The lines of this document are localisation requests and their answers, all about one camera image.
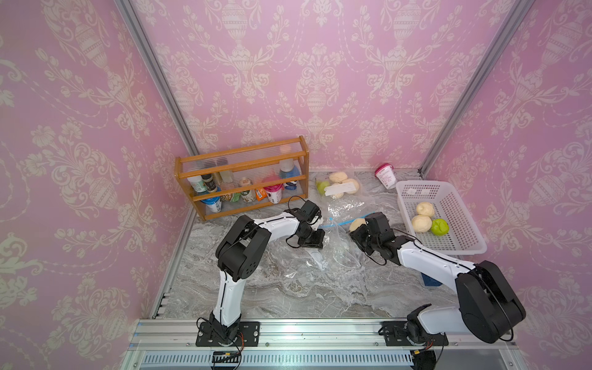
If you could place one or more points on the clear zip-top bag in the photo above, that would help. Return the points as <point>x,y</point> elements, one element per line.
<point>337,264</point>
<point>341,212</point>

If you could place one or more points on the pink lid yogurt cup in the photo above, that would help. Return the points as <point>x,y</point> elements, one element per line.
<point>386,175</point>

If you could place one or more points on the white green bottle on shelf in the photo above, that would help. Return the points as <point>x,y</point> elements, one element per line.
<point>198,184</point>

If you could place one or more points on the white plastic basket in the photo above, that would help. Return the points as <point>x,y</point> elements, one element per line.
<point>463,238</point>

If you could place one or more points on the blue lid cup lower shelf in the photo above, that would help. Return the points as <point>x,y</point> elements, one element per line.
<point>213,204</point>

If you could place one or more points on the orange snack packet on shelf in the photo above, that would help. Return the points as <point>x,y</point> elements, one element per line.
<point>260,193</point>

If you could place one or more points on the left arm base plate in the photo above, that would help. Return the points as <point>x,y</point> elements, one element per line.
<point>240,334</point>

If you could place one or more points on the wooden shelf rack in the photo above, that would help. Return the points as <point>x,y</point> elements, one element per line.
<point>241,170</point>

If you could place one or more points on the blue white bottle on shelf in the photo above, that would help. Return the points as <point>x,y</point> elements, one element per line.
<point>289,169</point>

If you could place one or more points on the dark spice jar on shelf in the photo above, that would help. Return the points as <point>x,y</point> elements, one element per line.
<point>209,183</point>

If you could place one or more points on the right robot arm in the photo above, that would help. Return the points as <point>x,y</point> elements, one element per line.
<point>488,307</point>

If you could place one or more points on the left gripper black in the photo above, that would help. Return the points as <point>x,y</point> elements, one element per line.
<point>317,243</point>

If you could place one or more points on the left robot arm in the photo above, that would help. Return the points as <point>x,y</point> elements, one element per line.
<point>240,253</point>

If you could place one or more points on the green pear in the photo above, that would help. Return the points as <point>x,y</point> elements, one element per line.
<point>321,186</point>
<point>440,227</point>

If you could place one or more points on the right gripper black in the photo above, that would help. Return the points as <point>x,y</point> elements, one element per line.
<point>357,236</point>

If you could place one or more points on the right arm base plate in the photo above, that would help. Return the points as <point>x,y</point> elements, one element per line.
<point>400,333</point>

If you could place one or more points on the beige pear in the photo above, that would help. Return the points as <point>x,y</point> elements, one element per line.
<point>422,223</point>
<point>426,209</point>
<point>356,224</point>

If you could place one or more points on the blue cube block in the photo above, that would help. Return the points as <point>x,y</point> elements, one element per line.
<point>429,281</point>

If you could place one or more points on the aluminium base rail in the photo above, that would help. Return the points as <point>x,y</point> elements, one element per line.
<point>312,344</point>

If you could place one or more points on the pink lid cup on shelf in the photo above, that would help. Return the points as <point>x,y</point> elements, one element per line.
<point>274,192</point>

